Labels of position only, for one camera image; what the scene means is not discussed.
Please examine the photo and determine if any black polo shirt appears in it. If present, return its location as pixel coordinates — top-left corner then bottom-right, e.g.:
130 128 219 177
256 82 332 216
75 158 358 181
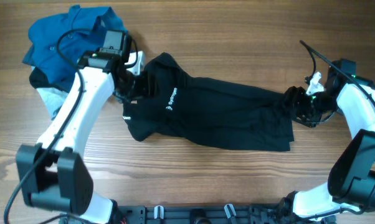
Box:
123 53 294 152

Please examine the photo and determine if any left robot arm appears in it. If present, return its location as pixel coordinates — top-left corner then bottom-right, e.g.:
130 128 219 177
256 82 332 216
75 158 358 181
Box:
14 30 156 223

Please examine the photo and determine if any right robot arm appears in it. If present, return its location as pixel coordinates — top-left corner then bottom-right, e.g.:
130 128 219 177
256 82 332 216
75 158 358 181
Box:
252 58 375 223

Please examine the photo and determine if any grey folded shirt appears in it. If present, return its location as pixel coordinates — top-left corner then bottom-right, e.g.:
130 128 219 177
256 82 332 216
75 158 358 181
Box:
36 88 68 120

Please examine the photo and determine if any blue polo shirt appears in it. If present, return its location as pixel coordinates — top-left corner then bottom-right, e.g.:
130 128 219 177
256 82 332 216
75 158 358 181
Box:
22 5 126 92

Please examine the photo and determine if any navy folded shirt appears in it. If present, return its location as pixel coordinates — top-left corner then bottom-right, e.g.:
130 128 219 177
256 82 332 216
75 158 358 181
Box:
29 68 70 93

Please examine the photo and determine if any right black cable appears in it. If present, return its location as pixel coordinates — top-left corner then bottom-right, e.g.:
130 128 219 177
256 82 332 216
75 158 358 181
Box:
293 39 375 222

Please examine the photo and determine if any black cable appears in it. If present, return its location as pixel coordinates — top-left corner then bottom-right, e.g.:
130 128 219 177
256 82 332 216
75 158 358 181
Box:
293 39 375 222
2 28 139 224

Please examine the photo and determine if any left black cable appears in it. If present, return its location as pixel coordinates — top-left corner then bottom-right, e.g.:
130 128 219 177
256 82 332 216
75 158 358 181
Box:
2 28 139 224

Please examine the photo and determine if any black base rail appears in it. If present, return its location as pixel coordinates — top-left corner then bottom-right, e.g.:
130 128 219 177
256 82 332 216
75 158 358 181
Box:
108 203 336 224

